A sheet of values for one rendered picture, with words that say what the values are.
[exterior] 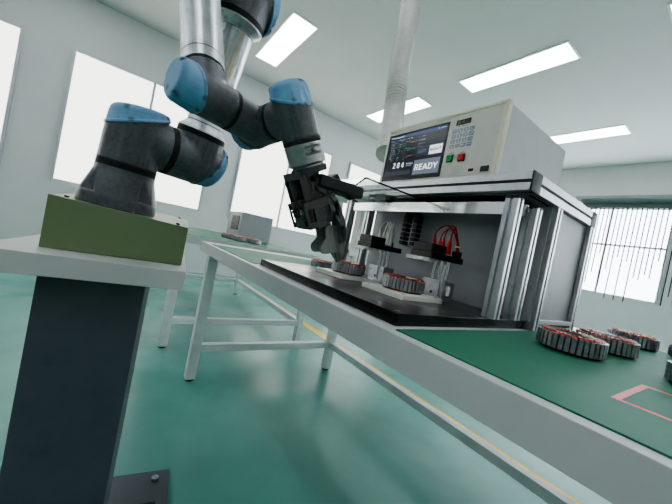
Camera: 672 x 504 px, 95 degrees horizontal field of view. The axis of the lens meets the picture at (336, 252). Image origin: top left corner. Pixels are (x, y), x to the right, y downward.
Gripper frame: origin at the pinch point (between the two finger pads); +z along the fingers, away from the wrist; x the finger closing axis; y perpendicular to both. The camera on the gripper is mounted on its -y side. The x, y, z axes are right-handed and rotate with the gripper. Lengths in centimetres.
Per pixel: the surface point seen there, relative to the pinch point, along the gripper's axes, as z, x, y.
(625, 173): 132, -121, -689
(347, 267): 12.5, -19.9, -13.9
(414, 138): -20, -19, -52
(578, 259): 25, 21, -69
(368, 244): 9.2, -21.8, -25.2
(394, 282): 11.9, 2.0, -12.4
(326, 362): 112, -113, -38
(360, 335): 8.7, 16.3, 9.7
